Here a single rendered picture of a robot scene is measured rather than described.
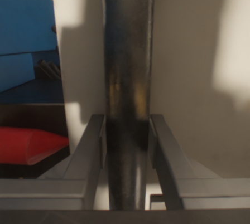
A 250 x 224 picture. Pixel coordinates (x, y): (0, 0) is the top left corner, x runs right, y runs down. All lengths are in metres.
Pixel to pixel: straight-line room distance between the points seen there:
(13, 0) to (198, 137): 0.44
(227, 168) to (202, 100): 0.08
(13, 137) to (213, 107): 0.26
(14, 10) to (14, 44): 0.07
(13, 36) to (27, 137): 0.24
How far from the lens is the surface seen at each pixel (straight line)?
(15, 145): 0.29
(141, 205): 0.18
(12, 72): 0.44
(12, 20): 0.47
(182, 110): 0.17
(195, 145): 0.19
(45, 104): 0.31
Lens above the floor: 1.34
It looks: 72 degrees down
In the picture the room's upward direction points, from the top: 179 degrees clockwise
